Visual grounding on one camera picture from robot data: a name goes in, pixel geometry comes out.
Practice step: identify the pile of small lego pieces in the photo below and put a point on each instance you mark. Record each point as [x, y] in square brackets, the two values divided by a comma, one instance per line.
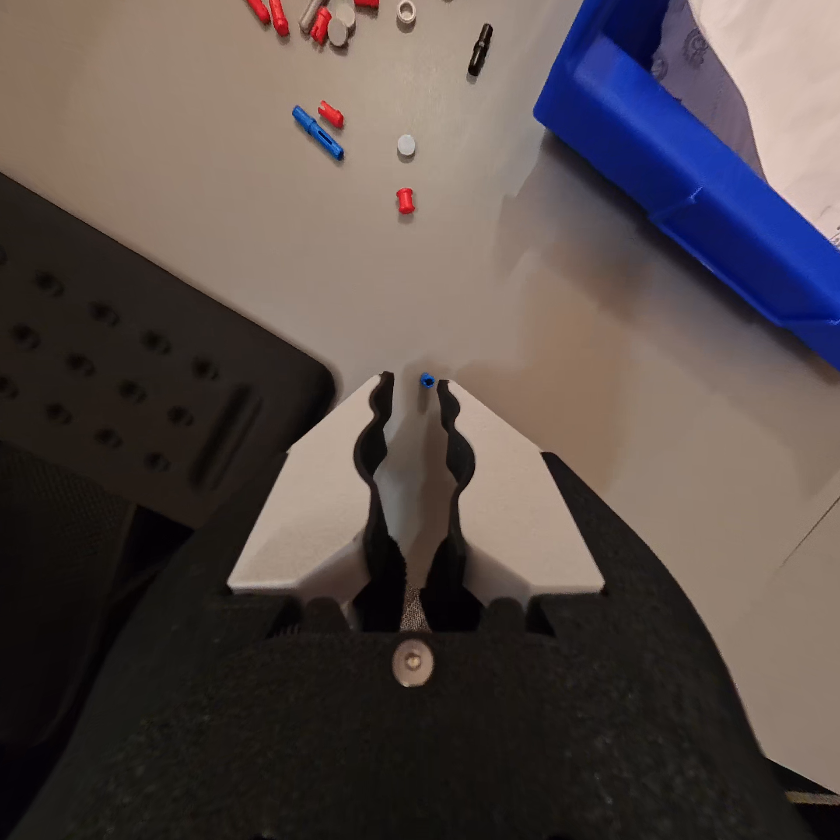
[315, 131]

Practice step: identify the blue plastic bin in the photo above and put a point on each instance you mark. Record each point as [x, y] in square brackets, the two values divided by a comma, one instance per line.
[656, 144]

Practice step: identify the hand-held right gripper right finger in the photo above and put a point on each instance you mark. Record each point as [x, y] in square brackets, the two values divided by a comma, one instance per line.
[531, 525]

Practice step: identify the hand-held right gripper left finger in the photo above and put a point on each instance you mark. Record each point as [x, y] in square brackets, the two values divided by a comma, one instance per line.
[302, 525]

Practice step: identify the large white paper scrap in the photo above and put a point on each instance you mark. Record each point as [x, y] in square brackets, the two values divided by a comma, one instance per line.
[774, 79]

